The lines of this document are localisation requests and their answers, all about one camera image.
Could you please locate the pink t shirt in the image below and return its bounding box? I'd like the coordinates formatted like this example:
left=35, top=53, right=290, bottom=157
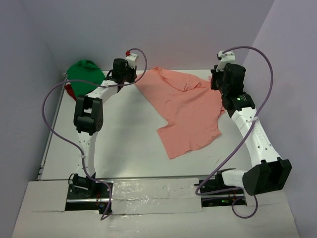
left=135, top=67, right=225, bottom=159

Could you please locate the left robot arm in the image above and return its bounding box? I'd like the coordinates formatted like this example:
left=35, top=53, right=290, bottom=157
left=67, top=54, right=138, bottom=198

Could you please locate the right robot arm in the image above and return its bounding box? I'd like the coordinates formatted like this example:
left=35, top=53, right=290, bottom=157
left=211, top=63, right=292, bottom=196

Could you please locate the green folded t shirt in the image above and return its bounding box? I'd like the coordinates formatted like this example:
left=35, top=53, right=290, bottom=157
left=67, top=60, right=105, bottom=97

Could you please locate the red folded t shirt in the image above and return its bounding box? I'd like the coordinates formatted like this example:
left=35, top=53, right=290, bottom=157
left=64, top=84, right=76, bottom=101

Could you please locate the silver taped panel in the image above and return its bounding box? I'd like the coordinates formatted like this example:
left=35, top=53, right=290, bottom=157
left=111, top=178, right=202, bottom=215

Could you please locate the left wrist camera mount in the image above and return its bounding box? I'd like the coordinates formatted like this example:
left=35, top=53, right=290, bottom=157
left=125, top=50, right=138, bottom=69

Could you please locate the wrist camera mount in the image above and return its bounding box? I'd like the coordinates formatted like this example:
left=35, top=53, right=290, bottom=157
left=125, top=50, right=138, bottom=69
left=216, top=51, right=235, bottom=72

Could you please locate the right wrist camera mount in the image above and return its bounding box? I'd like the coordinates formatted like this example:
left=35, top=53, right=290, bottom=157
left=216, top=51, right=235, bottom=72

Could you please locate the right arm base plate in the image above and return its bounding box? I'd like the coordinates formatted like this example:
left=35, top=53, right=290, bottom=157
left=200, top=179, right=247, bottom=207

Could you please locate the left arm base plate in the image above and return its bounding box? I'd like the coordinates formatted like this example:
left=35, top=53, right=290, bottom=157
left=65, top=183, right=110, bottom=215

